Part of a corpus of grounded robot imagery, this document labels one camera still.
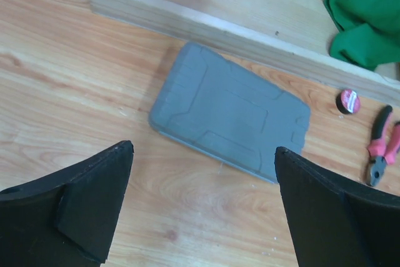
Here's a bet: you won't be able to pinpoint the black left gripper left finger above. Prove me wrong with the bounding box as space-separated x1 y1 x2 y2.
1 140 134 266

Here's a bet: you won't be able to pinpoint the grey plastic tool case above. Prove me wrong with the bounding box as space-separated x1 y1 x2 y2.
149 43 311 183

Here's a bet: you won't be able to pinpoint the wooden clothes rack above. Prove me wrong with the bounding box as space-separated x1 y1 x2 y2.
90 0 399 105

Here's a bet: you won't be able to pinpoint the pink black pliers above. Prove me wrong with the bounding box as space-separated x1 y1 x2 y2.
366 105 399 187

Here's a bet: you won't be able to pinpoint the green tank top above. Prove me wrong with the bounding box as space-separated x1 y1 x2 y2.
324 0 399 71

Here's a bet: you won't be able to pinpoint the red black tape roll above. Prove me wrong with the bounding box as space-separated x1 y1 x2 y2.
336 89 361 114

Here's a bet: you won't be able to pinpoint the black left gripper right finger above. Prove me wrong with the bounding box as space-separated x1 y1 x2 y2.
274 147 399 266

